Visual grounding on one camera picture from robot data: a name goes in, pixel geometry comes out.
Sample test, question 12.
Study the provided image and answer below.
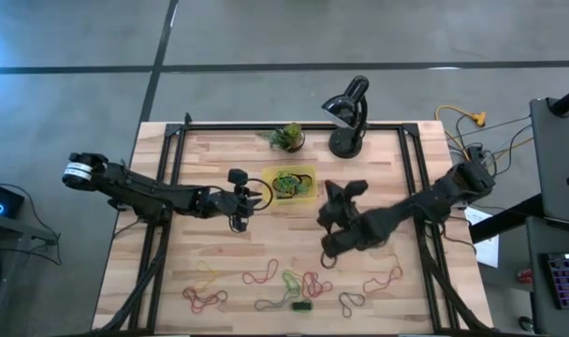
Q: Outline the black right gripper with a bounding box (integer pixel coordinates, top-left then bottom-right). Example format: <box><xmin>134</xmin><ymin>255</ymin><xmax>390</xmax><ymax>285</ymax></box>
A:
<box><xmin>316</xmin><ymin>179</ymin><xmax>375</xmax><ymax>259</ymax></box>

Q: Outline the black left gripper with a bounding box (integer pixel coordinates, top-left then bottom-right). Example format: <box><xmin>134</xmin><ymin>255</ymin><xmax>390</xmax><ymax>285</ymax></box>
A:
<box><xmin>195</xmin><ymin>168</ymin><xmax>264</xmax><ymax>234</ymax></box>

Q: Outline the orange red rubber band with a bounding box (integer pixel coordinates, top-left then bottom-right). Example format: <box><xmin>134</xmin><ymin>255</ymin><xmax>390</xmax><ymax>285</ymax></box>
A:
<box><xmin>361</xmin><ymin>264</ymin><xmax>404</xmax><ymax>296</ymax></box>

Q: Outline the long red rubber band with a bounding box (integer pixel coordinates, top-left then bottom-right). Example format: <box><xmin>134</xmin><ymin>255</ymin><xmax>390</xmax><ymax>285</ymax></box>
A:
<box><xmin>241</xmin><ymin>257</ymin><xmax>281</xmax><ymax>286</ymax></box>

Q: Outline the dark brown rubber band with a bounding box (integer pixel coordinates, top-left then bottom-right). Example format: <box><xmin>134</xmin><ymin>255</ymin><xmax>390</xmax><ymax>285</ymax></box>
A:
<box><xmin>338</xmin><ymin>291</ymin><xmax>367</xmax><ymax>319</ymax></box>

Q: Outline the yellow translucent plastic bin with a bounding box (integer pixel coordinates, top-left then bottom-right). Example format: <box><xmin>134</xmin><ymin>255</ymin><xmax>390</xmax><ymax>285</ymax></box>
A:
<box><xmin>261</xmin><ymin>164</ymin><xmax>318</xmax><ymax>205</ymax></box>

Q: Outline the small potted succulent plant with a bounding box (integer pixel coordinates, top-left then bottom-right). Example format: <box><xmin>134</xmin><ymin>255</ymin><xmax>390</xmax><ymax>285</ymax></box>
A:
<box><xmin>257</xmin><ymin>122</ymin><xmax>307</xmax><ymax>154</ymax></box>

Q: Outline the black desk lamp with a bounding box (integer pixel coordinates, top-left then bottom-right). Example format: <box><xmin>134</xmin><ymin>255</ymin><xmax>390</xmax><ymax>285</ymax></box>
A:
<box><xmin>320</xmin><ymin>74</ymin><xmax>371</xmax><ymax>160</ymax></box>

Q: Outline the black diagonal rig strut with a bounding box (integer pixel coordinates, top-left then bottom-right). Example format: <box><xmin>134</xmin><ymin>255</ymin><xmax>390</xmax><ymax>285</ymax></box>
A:
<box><xmin>417</xmin><ymin>242</ymin><xmax>490</xmax><ymax>334</ymax></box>
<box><xmin>95</xmin><ymin>242</ymin><xmax>173</xmax><ymax>334</ymax></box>

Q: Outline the white paper sheet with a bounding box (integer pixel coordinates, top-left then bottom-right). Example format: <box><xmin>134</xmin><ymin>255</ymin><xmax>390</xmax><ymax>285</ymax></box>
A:
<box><xmin>463</xmin><ymin>205</ymin><xmax>501</xmax><ymax>270</ymax></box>

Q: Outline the black power adapter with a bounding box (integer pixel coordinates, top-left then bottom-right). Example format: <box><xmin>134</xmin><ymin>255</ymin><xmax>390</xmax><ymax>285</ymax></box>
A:
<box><xmin>466</xmin><ymin>144</ymin><xmax>487</xmax><ymax>166</ymax></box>

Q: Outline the black beam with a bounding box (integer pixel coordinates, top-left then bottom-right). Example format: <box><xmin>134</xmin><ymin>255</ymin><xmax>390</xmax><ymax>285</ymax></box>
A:
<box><xmin>468</xmin><ymin>193</ymin><xmax>546</xmax><ymax>245</ymax></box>

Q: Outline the grey cabinet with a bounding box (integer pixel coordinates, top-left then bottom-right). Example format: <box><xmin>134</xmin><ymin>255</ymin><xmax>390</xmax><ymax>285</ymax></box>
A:
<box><xmin>529</xmin><ymin>96</ymin><xmax>569</xmax><ymax>227</ymax></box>

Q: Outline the backlit keyboard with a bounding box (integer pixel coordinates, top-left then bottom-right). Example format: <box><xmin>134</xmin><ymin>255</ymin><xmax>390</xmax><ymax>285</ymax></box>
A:
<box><xmin>546</xmin><ymin>252</ymin><xmax>569</xmax><ymax>311</ymax></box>

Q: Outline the grey side table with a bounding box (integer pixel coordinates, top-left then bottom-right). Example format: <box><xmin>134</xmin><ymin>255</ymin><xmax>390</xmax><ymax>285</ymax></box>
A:
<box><xmin>0</xmin><ymin>212</ymin><xmax>62</xmax><ymax>266</ymax></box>

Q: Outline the black device with blue light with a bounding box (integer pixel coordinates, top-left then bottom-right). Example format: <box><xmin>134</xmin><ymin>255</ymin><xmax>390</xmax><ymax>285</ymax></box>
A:
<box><xmin>0</xmin><ymin>179</ymin><xmax>26</xmax><ymax>219</ymax></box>

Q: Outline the black pole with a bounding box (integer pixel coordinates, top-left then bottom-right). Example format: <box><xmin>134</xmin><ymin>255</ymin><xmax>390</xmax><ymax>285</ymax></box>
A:
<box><xmin>547</xmin><ymin>82</ymin><xmax>569</xmax><ymax>119</ymax></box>

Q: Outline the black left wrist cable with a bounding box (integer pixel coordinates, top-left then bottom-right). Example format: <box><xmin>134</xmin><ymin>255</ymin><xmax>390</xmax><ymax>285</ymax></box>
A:
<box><xmin>244</xmin><ymin>177</ymin><xmax>275</xmax><ymax>212</ymax></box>

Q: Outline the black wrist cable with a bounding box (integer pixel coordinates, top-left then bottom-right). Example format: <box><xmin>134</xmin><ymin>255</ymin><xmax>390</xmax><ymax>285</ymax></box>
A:
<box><xmin>319</xmin><ymin>251</ymin><xmax>339</xmax><ymax>271</ymax></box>
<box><xmin>244</xmin><ymin>177</ymin><xmax>275</xmax><ymax>212</ymax></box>

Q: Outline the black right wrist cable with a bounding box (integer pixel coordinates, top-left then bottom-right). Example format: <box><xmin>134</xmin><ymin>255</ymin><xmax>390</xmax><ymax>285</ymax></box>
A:
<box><xmin>319</xmin><ymin>251</ymin><xmax>339</xmax><ymax>271</ymax></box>

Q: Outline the yellow cable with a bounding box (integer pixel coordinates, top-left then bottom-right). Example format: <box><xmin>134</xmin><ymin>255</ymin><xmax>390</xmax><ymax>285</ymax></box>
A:
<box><xmin>434</xmin><ymin>104</ymin><xmax>489</xmax><ymax>163</ymax></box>

